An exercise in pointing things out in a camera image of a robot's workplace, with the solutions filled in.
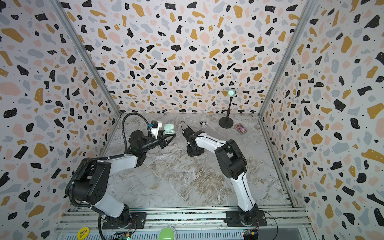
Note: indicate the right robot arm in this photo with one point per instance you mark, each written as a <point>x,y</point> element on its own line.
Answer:
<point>233,165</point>

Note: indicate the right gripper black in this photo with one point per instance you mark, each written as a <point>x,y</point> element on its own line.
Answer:
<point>194,150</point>

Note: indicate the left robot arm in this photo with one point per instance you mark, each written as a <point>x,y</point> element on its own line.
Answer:
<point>88,186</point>

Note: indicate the colourful card box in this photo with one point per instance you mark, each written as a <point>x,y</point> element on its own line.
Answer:
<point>241,129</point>

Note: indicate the yellow round sticker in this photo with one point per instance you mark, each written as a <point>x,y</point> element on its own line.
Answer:
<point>83,233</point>

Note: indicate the green round button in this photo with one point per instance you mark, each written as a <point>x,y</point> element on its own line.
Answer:
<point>167,233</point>

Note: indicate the aluminium front rail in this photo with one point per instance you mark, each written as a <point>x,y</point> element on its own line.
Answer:
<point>188,218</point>

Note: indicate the black microphone stand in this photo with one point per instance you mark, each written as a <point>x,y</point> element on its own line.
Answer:
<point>226,122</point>

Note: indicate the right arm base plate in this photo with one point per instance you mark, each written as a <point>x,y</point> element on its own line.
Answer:
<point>249,219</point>

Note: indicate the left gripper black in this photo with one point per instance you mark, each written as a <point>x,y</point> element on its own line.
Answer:
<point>162,141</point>

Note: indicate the mint green charging case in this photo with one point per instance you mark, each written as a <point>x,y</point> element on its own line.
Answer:
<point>169,129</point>

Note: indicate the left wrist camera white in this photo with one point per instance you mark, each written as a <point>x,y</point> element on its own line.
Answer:
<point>154,128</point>

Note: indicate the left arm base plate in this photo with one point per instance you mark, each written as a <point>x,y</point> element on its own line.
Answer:
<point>135,220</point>

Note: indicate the small black purple figurine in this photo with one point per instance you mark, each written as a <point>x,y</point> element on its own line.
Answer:
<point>203,124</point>

